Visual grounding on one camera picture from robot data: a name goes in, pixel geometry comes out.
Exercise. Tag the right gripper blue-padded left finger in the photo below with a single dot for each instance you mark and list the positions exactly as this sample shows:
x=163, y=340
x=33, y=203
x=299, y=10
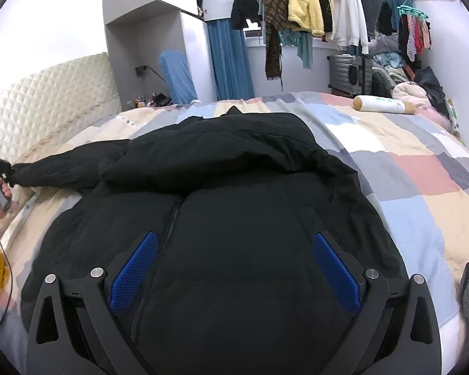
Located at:
x=74, y=327

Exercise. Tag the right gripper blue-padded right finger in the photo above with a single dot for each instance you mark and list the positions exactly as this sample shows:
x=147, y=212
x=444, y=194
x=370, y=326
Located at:
x=394, y=329

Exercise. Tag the black puffer jacket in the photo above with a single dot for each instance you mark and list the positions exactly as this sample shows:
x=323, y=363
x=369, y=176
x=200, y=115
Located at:
x=235, y=203

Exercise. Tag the pile of clothes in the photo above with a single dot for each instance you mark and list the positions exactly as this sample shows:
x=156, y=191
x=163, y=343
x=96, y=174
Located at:
x=407, y=90

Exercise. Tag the cream quilted headboard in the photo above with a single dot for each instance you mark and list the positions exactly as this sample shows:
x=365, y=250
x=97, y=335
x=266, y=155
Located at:
x=42, y=112

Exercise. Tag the grey trousers leg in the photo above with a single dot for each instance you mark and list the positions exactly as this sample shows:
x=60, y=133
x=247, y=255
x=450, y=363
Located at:
x=13, y=340

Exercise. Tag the bedside clutter of small bottles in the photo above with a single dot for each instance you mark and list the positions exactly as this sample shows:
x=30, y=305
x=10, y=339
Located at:
x=154, y=100

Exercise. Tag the blue covered chair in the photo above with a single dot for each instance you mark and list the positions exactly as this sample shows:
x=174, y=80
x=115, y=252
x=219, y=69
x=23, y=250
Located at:
x=177, y=77

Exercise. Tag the grey wardrobe cabinet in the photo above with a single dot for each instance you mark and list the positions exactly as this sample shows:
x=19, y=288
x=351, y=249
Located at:
x=138, y=31

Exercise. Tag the white bottle with wooden cap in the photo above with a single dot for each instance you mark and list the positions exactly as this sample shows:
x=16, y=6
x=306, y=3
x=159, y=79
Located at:
x=364, y=103

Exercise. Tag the blue curtain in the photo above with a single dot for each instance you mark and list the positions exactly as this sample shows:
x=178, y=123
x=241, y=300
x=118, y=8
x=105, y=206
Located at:
x=230, y=61

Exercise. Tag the grey ribbed suitcase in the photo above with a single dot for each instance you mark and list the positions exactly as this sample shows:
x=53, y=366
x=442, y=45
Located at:
x=351, y=75

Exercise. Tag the black hanging jacket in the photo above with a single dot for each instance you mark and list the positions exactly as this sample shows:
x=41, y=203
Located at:
x=245, y=13

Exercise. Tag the teal clip hanger with socks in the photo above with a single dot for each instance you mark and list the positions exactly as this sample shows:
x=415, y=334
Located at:
x=414, y=31

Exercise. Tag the teal hanging shirt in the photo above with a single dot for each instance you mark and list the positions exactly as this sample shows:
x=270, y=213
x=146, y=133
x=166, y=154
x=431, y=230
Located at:
x=303, y=41

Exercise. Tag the white hoodie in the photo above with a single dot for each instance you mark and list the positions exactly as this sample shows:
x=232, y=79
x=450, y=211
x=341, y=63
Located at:
x=350, y=28

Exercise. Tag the brown plaid scarf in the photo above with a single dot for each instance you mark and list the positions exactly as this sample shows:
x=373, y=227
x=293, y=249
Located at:
x=276, y=19

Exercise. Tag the yellow fleece jacket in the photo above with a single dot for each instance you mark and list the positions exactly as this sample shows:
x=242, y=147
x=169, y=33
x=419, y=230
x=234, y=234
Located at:
x=314, y=16

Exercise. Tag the black wall charger with cable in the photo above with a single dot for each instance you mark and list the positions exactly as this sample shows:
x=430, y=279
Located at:
x=141, y=70

